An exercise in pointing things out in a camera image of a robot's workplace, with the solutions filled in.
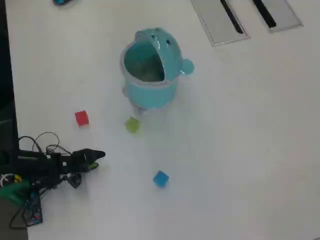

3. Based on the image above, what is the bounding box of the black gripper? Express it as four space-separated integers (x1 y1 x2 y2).
58 148 106 176

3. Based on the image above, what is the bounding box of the red cube block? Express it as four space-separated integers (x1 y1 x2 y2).
74 110 90 128

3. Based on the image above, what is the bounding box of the green cube block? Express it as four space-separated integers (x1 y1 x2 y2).
125 116 141 134

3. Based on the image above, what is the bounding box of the blue cube block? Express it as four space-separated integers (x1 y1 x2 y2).
152 170 170 188

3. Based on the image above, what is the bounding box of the teal cartoon animal bin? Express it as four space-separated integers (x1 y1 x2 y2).
119 27 195 115

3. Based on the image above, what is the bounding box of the blue controller circuit board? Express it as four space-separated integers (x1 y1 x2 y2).
23 191 44 227

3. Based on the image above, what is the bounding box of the green table clamp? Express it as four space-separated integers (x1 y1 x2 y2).
0 180 32 207

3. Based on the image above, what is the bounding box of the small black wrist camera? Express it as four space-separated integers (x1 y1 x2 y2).
67 173 82 190

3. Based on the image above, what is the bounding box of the thin black servo cable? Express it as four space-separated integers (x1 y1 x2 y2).
18 131 73 156

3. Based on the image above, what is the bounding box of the white cable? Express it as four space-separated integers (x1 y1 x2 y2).
0 173 15 188

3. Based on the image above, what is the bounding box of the black power cable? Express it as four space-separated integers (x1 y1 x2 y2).
9 199 28 230

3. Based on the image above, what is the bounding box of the silver desk cable hatch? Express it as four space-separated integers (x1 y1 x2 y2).
249 0 304 34
190 0 251 47

